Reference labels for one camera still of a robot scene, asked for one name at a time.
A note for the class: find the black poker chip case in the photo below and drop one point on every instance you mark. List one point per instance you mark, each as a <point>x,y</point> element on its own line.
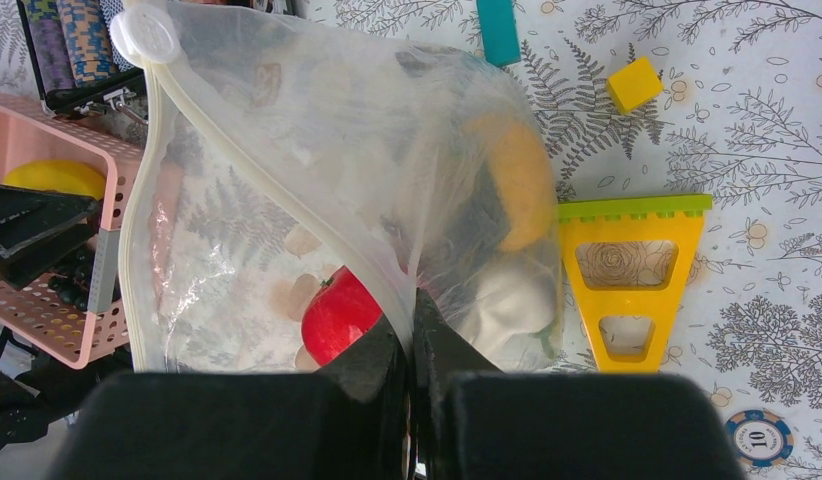
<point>78,72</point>

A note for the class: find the pink plastic basket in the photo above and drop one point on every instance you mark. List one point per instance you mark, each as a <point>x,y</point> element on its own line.
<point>27,134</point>

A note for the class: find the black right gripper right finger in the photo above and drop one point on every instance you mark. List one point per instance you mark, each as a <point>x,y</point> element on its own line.
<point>474,421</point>

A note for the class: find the black toy grapes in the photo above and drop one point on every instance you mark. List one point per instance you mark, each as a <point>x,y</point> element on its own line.
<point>71,283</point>

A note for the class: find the yellow toy banana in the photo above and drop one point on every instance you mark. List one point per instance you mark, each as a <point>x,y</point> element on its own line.
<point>63,176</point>

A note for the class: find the teal toy block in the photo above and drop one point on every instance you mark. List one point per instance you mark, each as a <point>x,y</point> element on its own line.
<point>498,31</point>

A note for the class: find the yellow triangle toy block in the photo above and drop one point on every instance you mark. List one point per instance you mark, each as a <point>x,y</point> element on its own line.
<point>631,257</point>

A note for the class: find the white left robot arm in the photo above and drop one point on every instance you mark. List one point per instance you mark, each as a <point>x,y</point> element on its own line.
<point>40,404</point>

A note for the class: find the clear zip top bag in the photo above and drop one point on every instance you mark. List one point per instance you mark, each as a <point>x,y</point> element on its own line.
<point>274,154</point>

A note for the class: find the grey toy fish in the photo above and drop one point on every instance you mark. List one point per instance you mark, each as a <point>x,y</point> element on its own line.
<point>447,212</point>

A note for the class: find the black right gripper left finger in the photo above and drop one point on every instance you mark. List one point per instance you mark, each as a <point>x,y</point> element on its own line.
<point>347,420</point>

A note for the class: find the orange toy fruit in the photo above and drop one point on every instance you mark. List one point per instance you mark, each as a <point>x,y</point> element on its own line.
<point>523,177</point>

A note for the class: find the yellow toy brick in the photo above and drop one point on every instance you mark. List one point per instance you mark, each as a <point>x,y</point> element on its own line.
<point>634,85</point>

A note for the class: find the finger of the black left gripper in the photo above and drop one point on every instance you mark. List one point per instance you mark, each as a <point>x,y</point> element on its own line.
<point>38,229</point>

